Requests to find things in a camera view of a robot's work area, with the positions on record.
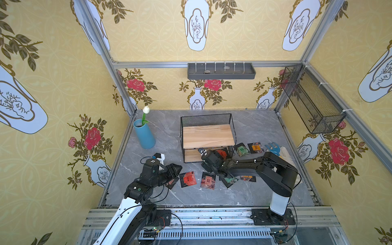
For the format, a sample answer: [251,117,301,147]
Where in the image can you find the red tea bag shelf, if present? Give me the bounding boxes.
[215,149,230,160]

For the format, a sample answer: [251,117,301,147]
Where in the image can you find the green label tea bag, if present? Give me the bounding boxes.
[234,143,250,157]

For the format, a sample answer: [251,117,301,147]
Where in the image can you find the pink label black tea bag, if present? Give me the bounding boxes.
[201,172,216,190]

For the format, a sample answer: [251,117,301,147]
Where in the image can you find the red label tea bag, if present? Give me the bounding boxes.
[179,171,197,188]

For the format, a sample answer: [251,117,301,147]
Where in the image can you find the orange label tea bag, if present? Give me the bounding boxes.
[248,142,264,154]

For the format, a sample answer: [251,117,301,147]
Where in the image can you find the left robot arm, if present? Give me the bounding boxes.
[95,158,182,245]

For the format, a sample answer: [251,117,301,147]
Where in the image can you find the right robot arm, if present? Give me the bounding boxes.
[198,148,299,225]

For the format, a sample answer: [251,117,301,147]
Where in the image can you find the blue vase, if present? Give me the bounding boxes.
[133,119,156,149]

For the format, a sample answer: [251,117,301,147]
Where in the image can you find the blue garden hand rake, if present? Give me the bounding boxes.
[264,142,281,156]

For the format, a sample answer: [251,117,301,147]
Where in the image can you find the white tulip flower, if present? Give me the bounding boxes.
[141,106,150,126]

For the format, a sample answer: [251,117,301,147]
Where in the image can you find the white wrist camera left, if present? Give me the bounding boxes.
[153,153,165,165]

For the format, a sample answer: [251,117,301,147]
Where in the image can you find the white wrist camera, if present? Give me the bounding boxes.
[153,153,165,165]
[198,148,207,155]

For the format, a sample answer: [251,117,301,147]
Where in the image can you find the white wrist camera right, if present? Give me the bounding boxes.
[198,148,207,155]

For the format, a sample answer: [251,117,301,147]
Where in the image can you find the black wire mesh shelf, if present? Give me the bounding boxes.
[180,113,236,163]

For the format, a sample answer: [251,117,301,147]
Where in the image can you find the grey wall rack tray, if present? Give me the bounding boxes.
[187,62,256,80]

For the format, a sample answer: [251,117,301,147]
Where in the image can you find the black wire wall basket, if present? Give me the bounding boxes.
[281,64,347,134]

